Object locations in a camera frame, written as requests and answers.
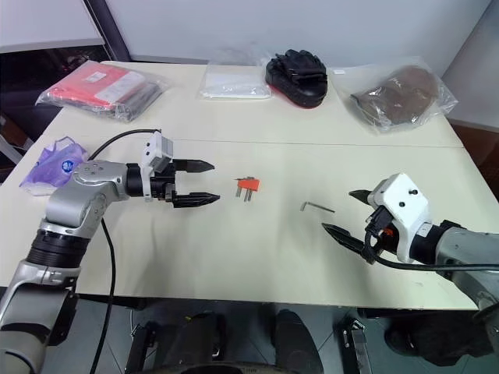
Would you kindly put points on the purple plastic bag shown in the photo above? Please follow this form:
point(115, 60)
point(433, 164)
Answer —
point(50, 167)

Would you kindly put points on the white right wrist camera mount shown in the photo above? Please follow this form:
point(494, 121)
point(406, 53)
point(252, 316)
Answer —
point(401, 206)

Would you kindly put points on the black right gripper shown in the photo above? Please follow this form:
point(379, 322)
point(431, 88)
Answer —
point(380, 237)

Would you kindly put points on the dark bulky shape under table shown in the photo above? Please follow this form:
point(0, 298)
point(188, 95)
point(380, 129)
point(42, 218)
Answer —
point(440, 343)

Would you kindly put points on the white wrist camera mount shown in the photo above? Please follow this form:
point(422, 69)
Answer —
point(401, 206)
point(153, 150)

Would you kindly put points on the small metal hex key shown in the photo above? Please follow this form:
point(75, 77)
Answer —
point(319, 207)

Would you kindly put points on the black narrow bracket under table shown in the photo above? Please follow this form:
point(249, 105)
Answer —
point(356, 343)

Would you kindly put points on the brown item in clear bag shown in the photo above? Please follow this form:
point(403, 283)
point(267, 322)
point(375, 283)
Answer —
point(397, 95)

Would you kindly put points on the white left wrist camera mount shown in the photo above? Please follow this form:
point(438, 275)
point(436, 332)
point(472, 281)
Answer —
point(153, 150)

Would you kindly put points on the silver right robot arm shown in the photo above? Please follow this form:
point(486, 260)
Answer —
point(464, 249)

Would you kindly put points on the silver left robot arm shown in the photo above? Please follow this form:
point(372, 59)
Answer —
point(66, 202)

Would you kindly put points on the dark vertical post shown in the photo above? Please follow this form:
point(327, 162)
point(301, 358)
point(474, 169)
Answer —
point(116, 29)

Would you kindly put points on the white plastic bag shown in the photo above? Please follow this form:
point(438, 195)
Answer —
point(234, 83)

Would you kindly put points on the small red bit holder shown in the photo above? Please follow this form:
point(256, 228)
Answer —
point(251, 184)

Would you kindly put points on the dark rounded shape under table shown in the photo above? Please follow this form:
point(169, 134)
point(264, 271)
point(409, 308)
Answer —
point(298, 343)

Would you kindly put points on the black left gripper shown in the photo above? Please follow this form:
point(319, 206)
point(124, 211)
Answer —
point(161, 187)

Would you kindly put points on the red package in clear bag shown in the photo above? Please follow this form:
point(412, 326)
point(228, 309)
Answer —
point(97, 87)

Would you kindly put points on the black boxing pad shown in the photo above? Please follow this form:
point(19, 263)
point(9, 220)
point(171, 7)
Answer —
point(298, 78)

